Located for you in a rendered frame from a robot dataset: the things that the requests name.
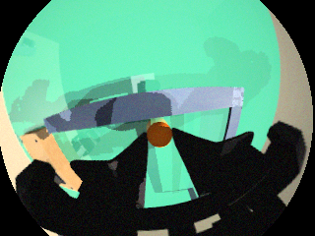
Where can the clear low glass wall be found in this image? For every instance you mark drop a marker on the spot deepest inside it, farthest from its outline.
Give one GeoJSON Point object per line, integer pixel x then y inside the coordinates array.
{"type": "Point", "coordinates": [212, 127]}

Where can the orange-brown ball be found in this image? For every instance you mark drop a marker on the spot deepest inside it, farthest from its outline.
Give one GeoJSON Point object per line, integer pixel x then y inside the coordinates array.
{"type": "Point", "coordinates": [159, 134]}

